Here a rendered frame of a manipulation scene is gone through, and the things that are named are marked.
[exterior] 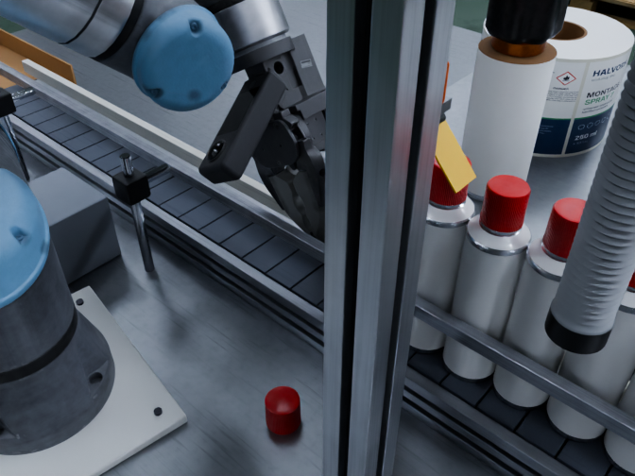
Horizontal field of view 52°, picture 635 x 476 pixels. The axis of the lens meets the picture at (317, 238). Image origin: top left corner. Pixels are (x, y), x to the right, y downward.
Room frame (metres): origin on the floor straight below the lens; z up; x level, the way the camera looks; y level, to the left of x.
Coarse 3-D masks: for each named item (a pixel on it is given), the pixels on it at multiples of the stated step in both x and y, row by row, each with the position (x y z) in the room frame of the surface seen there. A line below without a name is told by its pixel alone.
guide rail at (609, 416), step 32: (0, 64) 0.90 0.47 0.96; (96, 128) 0.73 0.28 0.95; (160, 160) 0.64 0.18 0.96; (224, 192) 0.57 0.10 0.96; (288, 224) 0.52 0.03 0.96; (320, 256) 0.47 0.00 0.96; (448, 320) 0.38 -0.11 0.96; (480, 352) 0.36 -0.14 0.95; (512, 352) 0.35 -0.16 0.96; (544, 384) 0.32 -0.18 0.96; (608, 416) 0.29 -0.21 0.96
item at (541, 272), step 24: (552, 216) 0.37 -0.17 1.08; (576, 216) 0.37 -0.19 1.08; (552, 240) 0.37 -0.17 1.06; (528, 264) 0.37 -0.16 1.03; (552, 264) 0.36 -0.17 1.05; (528, 288) 0.36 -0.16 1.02; (552, 288) 0.35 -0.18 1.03; (528, 312) 0.36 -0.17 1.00; (528, 336) 0.36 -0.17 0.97; (552, 360) 0.35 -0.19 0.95; (504, 384) 0.36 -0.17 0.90; (528, 384) 0.35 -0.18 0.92; (528, 408) 0.35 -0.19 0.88
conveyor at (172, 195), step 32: (32, 96) 0.96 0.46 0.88; (64, 128) 0.86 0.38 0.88; (96, 160) 0.77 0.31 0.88; (160, 192) 0.69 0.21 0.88; (192, 192) 0.69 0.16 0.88; (192, 224) 0.62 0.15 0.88; (224, 224) 0.62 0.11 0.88; (256, 224) 0.62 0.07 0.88; (256, 256) 0.56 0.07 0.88; (288, 256) 0.56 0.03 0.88; (288, 288) 0.51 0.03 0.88; (320, 288) 0.51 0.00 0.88; (416, 352) 0.42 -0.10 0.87; (448, 384) 0.38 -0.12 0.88; (480, 384) 0.38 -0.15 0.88; (512, 416) 0.34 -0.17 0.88; (544, 416) 0.34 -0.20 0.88; (544, 448) 0.31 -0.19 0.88; (576, 448) 0.31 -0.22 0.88
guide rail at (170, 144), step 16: (32, 64) 1.01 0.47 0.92; (48, 80) 0.97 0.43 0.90; (64, 80) 0.95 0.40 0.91; (80, 96) 0.91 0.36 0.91; (96, 96) 0.89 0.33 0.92; (112, 112) 0.85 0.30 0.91; (128, 112) 0.84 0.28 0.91; (128, 128) 0.83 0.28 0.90; (144, 128) 0.80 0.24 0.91; (160, 144) 0.78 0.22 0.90; (176, 144) 0.75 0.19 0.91; (192, 160) 0.73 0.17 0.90; (256, 192) 0.65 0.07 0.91; (272, 208) 0.63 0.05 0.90
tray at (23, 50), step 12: (0, 36) 1.28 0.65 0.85; (12, 36) 1.24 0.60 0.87; (0, 48) 1.27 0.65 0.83; (12, 48) 1.26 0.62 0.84; (24, 48) 1.22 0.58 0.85; (36, 48) 1.18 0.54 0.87; (0, 60) 1.21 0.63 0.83; (12, 60) 1.21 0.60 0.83; (36, 60) 1.19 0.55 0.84; (48, 60) 1.16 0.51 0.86; (60, 60) 1.13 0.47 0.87; (24, 72) 1.16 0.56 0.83; (60, 72) 1.13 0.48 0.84; (72, 72) 1.11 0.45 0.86; (0, 84) 1.10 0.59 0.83; (12, 84) 1.10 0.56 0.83
